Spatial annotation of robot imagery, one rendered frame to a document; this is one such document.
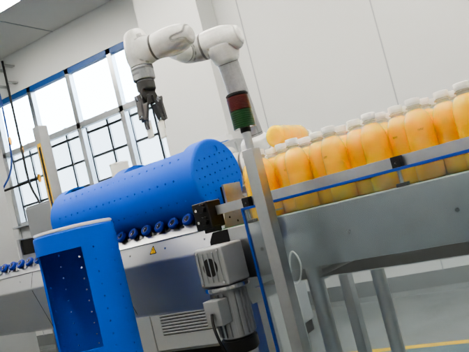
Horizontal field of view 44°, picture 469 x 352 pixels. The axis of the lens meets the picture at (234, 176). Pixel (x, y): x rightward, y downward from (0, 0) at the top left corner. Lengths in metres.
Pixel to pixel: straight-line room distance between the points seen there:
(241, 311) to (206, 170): 0.57
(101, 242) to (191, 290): 0.39
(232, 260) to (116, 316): 0.51
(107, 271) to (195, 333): 2.35
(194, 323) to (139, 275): 2.04
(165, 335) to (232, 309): 2.78
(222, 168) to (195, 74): 3.17
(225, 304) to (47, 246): 0.67
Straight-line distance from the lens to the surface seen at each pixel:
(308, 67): 5.13
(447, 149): 1.54
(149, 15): 5.68
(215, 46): 2.81
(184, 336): 4.43
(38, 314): 3.00
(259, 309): 2.22
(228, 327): 1.79
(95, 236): 2.06
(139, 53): 2.35
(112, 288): 2.07
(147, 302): 2.40
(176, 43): 2.30
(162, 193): 2.16
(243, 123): 1.60
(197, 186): 2.06
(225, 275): 1.74
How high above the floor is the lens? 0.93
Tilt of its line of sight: 4 degrees up
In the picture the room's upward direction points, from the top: 14 degrees counter-clockwise
